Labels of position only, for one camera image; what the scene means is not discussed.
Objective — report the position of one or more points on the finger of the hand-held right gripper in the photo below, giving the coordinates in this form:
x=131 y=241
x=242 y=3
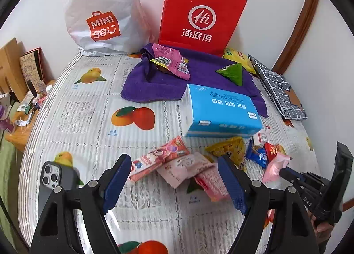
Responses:
x=287 y=173

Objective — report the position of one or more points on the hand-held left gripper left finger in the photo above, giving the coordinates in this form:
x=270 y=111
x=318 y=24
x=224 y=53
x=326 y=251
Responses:
x=119 y=182

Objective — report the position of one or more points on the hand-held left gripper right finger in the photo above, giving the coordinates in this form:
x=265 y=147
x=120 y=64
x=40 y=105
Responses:
x=232 y=185

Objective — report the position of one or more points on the small pink snack packet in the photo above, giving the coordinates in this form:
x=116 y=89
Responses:
x=272 y=169

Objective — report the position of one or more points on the small red snack packet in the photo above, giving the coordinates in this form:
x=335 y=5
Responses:
x=272 y=150

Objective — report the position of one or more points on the magenta snack packet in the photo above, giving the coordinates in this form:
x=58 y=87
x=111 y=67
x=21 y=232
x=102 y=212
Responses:
x=171 y=55

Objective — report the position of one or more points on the person's right hand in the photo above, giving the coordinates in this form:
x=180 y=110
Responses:
x=322 y=229

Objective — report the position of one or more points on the pink striped snack packet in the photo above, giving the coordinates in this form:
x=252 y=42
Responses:
x=213 y=185

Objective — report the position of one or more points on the small blue snack packet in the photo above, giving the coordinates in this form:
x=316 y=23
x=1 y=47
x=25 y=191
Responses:
x=257 y=156

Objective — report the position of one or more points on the yellow triangular snack packet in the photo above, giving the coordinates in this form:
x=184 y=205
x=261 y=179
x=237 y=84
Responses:
x=229 y=147

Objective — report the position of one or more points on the long pink snack packet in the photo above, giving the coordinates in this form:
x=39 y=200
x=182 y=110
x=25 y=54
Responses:
x=155 y=160

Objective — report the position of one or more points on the small white red wrapper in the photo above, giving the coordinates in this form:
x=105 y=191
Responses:
x=260 y=136

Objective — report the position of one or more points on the white pink snack packet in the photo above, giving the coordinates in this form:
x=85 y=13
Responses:
x=182 y=169

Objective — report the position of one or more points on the dark grey smartphone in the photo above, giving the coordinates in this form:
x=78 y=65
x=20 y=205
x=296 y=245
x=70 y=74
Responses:
x=51 y=176

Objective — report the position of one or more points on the blue tissue pack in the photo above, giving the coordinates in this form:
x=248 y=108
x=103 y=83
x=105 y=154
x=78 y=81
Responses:
x=221 y=110

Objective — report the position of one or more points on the grey checked cloth pouch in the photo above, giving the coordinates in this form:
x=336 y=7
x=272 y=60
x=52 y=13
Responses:
x=276 y=91

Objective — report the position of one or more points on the wooden side table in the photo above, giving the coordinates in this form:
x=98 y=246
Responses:
x=19 y=138

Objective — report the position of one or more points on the purple towel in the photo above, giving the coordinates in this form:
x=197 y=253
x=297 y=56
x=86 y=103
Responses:
x=166 y=82

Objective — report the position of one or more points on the green bedding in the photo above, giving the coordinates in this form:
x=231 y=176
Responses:
x=8 y=187

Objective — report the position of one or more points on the green triangular snack packet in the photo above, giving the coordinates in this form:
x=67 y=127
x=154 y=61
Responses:
x=232 y=73

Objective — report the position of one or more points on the green white tube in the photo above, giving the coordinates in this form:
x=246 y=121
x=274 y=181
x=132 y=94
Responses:
x=25 y=102

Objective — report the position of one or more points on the yellow chip bag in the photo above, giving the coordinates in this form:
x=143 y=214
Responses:
x=240 y=57

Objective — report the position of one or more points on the patterned book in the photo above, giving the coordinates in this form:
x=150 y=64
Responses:
x=30 y=66

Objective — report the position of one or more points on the wooden door frame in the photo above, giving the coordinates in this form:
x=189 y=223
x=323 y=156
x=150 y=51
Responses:
x=301 y=27

